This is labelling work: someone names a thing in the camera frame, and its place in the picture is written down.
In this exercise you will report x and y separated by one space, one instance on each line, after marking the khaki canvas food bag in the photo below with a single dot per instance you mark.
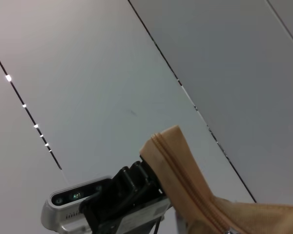
175 170

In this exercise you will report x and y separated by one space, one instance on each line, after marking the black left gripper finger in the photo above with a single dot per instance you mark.
134 182

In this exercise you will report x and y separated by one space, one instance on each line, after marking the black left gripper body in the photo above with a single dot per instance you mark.
100 212

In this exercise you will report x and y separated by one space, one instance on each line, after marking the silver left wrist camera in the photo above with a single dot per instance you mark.
61 212

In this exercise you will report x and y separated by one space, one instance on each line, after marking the silver metal zipper pull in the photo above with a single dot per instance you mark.
228 230

